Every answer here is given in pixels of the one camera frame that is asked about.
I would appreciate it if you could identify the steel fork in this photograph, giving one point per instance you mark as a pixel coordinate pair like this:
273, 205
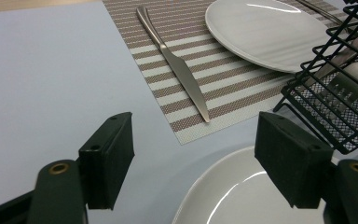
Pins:
341, 90
320, 12

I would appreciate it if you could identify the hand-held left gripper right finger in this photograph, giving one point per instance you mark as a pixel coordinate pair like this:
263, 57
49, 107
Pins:
292, 161

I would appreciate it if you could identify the striped woven placemat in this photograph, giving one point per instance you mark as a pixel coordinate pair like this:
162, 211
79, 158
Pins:
230, 93

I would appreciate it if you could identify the white round plate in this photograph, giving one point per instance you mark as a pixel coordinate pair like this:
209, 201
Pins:
261, 34
230, 193

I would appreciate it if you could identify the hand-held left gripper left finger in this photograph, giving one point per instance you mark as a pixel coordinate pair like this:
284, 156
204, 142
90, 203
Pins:
105, 161

